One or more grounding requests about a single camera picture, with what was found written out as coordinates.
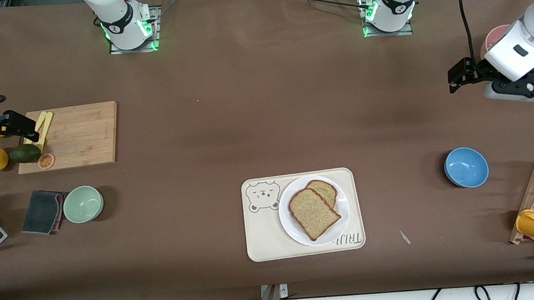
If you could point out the white round plate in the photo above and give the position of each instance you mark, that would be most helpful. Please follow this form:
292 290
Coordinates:
291 230

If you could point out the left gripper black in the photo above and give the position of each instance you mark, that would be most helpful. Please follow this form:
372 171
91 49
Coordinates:
477 70

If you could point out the small grey paper scrap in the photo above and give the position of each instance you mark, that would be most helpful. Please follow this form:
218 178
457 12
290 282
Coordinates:
404 236

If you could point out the cream bear print tray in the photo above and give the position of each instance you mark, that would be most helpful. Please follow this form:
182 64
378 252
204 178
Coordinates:
265 242

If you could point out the pale green bowl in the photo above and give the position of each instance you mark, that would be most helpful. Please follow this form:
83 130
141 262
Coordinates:
83 204

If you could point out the pink bowl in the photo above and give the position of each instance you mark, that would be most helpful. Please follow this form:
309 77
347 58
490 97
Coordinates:
491 38

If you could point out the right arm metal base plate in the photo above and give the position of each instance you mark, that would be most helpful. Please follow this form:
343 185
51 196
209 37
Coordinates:
157 29

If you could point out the dark green avocado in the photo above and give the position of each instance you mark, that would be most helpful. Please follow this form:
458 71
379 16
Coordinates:
24 153

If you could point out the dark grey cloth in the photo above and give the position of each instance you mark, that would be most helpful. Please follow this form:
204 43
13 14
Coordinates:
40 211

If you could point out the orange slice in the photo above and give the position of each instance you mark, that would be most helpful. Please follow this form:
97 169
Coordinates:
46 161

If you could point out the yellow plastic knife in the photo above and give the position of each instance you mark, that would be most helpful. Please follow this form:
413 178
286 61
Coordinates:
42 119

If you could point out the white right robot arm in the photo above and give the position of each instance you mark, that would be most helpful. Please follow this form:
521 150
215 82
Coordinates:
115 23

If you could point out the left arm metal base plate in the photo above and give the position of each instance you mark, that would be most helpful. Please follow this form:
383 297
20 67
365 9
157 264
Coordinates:
392 33

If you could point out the blue bowl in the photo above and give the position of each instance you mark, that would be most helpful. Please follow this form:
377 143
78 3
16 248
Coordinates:
466 167

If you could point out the large brown bread slice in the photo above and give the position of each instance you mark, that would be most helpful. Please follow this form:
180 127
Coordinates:
313 213

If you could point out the wooden cutting board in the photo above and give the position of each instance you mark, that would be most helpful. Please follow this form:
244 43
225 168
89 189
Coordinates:
82 137

